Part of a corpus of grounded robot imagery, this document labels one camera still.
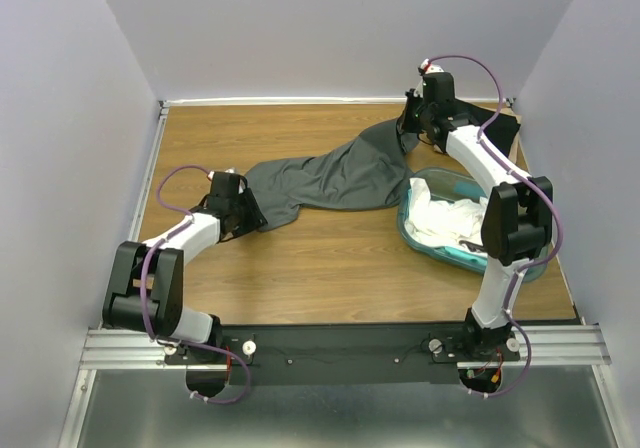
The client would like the aluminium rail frame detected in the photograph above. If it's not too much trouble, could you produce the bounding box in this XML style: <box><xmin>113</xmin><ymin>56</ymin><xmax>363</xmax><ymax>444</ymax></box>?
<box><xmin>60</xmin><ymin>322</ymin><xmax>626</xmax><ymax>447</ymax></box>

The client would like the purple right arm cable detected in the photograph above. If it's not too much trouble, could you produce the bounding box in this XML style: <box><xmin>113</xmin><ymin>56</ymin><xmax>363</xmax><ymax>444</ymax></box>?
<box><xmin>430</xmin><ymin>55</ymin><xmax>568</xmax><ymax>400</ymax></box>

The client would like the white t-shirt in basket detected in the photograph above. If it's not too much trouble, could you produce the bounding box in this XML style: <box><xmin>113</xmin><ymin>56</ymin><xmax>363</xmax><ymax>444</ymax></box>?
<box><xmin>402</xmin><ymin>178</ymin><xmax>488</xmax><ymax>258</ymax></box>

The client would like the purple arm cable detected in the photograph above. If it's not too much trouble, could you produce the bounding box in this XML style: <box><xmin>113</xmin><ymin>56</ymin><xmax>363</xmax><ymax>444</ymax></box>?
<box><xmin>430</xmin><ymin>55</ymin><xmax>568</xmax><ymax>400</ymax></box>
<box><xmin>143</xmin><ymin>165</ymin><xmax>252</xmax><ymax>406</ymax></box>

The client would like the folded black t-shirt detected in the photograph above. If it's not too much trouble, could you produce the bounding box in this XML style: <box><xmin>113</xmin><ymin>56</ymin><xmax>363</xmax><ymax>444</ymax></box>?
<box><xmin>455</xmin><ymin>99</ymin><xmax>520</xmax><ymax>157</ymax></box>

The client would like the teal plastic basket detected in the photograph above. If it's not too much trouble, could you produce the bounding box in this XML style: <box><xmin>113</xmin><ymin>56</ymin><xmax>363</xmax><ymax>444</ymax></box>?
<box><xmin>396</xmin><ymin>166</ymin><xmax>552</xmax><ymax>284</ymax></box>

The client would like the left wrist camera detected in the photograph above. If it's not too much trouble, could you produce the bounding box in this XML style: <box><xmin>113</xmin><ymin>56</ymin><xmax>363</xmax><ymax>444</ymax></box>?
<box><xmin>208</xmin><ymin>168</ymin><xmax>237</xmax><ymax>180</ymax></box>

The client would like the grey t-shirt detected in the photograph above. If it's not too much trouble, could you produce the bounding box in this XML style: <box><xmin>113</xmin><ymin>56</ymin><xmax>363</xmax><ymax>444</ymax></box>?
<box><xmin>246</xmin><ymin>119</ymin><xmax>419</xmax><ymax>232</ymax></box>

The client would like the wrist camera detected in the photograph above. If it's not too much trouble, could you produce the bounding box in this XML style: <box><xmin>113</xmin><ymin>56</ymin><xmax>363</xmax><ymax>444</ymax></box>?
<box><xmin>418</xmin><ymin>59</ymin><xmax>444</xmax><ymax>76</ymax></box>
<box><xmin>208</xmin><ymin>168</ymin><xmax>237</xmax><ymax>180</ymax></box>

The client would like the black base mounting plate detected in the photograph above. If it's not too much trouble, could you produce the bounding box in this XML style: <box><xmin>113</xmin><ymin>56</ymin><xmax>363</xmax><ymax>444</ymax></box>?
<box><xmin>165</xmin><ymin>322</ymin><xmax>523</xmax><ymax>400</ymax></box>

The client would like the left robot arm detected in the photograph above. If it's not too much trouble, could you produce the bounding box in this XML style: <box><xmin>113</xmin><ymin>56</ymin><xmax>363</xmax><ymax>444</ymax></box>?
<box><xmin>102</xmin><ymin>172</ymin><xmax>266</xmax><ymax>363</ymax></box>

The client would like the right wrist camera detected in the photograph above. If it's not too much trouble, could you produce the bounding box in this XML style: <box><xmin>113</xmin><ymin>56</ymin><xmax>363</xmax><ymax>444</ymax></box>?
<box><xmin>418</xmin><ymin>59</ymin><xmax>444</xmax><ymax>76</ymax></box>

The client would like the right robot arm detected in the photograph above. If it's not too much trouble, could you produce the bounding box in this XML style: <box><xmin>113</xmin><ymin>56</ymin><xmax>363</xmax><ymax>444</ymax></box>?
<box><xmin>398</xmin><ymin>66</ymin><xmax>553</xmax><ymax>360</ymax></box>

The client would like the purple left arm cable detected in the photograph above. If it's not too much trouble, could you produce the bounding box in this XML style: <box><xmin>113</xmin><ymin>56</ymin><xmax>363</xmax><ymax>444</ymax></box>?
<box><xmin>143</xmin><ymin>165</ymin><xmax>252</xmax><ymax>406</ymax></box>

